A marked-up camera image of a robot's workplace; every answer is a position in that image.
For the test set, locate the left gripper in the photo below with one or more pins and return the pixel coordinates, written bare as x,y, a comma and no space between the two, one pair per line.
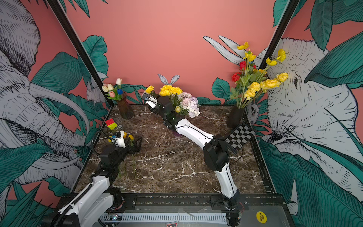
137,148

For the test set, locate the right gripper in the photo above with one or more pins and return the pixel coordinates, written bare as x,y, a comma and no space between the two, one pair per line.
153,110

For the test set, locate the brown ribbed glass vase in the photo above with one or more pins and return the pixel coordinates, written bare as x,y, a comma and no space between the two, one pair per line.
124,107

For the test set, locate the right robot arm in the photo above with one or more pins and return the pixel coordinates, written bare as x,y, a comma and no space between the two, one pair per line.
215,149

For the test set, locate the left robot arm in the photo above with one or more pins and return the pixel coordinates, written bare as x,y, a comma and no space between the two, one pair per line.
99,195

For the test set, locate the black vase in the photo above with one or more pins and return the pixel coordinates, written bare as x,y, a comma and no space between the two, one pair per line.
235,117

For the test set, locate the white purple hydrangea bunch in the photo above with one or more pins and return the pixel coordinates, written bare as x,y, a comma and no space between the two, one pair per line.
173,100

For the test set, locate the red yellow cube block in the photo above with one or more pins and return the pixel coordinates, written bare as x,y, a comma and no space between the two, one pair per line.
111,124

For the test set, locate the white tulip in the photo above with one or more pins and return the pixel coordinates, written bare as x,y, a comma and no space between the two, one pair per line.
119,81

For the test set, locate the cream tulip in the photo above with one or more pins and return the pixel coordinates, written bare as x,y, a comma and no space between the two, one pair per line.
110,87

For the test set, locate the checkerboard calibration plate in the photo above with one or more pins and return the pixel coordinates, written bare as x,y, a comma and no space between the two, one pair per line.
239,137

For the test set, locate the yellow flower bouquet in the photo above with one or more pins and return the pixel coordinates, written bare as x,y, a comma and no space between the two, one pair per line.
252,82

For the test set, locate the yellow round sticker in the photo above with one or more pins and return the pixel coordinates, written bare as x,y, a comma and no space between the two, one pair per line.
261,217

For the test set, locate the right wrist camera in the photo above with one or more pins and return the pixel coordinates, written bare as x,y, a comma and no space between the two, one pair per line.
150,100

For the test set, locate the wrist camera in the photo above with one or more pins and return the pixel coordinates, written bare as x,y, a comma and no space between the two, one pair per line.
118,139
150,100

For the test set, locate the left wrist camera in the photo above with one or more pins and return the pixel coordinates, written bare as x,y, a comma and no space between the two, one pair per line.
118,139

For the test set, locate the white ribbed cable duct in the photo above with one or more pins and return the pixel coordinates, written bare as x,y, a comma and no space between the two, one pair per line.
218,218

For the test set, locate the black left frame post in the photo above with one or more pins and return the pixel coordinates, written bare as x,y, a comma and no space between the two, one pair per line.
74,38

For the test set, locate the black frame post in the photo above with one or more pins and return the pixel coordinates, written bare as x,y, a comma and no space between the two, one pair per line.
284,21
74,38

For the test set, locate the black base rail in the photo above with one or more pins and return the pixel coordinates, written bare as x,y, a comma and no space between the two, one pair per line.
216,201

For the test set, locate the black right frame post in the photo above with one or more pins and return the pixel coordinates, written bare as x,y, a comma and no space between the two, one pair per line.
284,21

